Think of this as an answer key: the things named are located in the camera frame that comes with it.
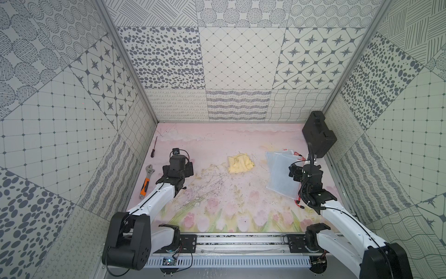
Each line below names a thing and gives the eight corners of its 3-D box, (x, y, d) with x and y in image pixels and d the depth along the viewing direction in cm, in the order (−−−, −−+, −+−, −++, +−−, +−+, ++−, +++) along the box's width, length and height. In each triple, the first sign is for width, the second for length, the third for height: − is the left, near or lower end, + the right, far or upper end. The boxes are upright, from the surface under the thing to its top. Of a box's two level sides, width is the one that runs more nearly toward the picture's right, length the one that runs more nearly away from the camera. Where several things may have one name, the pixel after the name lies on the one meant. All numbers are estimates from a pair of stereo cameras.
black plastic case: (310, 160, 104) (324, 140, 89) (300, 132, 119) (310, 110, 104) (321, 160, 104) (337, 140, 89) (310, 132, 119) (322, 110, 104)
